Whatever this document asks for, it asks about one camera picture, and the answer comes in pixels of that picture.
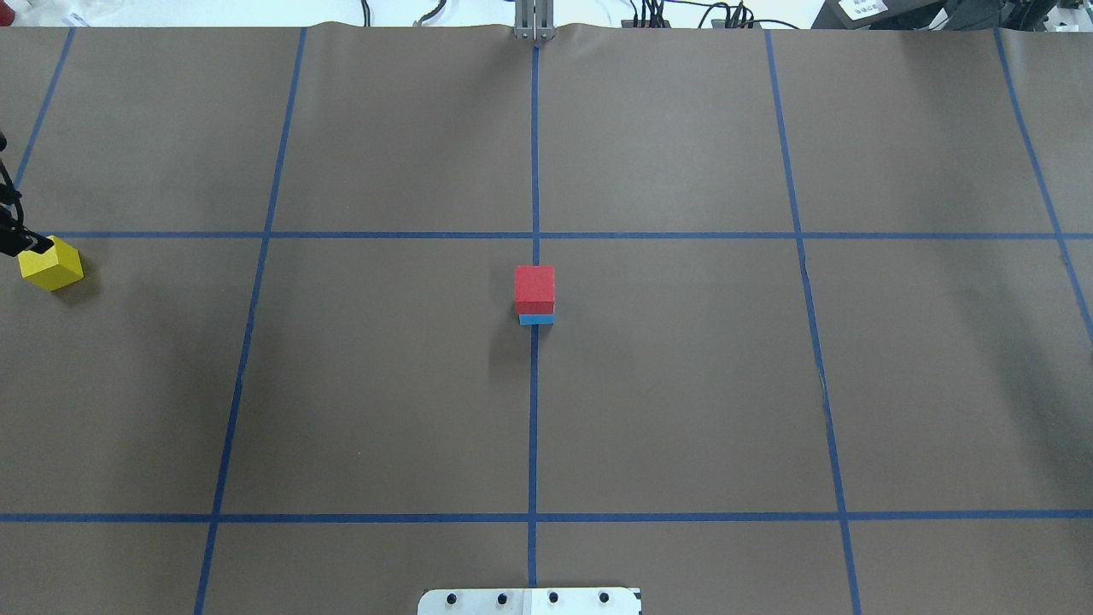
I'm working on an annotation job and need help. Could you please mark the yellow wooden cube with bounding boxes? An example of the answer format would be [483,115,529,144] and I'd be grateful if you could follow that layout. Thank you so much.
[16,235,85,292]

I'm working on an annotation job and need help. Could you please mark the black cables at table edge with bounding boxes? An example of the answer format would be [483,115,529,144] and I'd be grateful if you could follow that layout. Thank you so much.
[621,0,804,32]

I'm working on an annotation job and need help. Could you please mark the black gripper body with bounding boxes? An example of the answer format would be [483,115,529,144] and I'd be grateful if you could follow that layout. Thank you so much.
[0,161,23,225]

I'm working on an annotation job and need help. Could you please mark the blue wooden cube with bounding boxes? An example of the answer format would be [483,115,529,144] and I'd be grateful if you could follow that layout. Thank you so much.
[517,314,555,326]

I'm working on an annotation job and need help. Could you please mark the red wooden cube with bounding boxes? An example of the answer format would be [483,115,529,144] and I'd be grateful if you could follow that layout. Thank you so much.
[514,265,557,316]

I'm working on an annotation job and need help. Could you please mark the white metal mounting plate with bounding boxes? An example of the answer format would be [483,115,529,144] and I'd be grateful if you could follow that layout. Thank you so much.
[418,587,643,614]

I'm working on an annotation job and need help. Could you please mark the dark equipment box top right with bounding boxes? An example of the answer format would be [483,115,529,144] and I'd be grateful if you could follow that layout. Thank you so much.
[810,1,1090,32]

